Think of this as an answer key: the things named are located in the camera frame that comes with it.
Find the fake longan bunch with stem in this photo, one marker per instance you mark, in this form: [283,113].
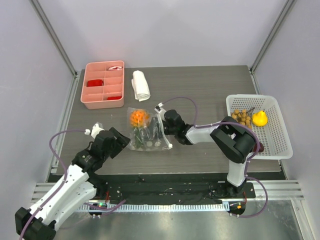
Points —
[243,116]

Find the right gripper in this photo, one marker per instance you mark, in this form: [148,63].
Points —
[163,124]

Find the aluminium rail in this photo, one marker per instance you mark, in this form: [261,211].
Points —
[277,190]

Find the white perforated basket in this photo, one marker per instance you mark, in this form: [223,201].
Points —
[274,136]

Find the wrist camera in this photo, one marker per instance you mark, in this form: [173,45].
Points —
[160,110]
[96,129]

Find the red white item in tray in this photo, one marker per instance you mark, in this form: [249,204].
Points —
[115,68]

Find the red item front compartment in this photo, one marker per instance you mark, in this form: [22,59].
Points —
[114,98]

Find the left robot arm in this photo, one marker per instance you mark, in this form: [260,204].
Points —
[78,184]

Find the dark red fake fruit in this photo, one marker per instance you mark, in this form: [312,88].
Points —
[261,148]

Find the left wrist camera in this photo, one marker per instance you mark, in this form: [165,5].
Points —
[96,129]

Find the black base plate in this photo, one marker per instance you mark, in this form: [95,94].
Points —
[171,189]

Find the rolled white towel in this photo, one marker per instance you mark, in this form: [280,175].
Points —
[140,86]

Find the orange fake pineapple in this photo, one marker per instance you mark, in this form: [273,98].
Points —
[138,119]

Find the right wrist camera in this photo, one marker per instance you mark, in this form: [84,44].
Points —
[160,110]

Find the yellow fake pear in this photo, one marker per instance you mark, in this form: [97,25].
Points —
[260,118]

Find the pink compartment tray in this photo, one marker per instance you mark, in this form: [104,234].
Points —
[103,85]

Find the polka dot zip top bag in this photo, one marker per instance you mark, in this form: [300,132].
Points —
[153,136]

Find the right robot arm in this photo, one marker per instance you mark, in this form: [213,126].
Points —
[236,141]

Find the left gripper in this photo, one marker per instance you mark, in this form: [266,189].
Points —
[120,142]

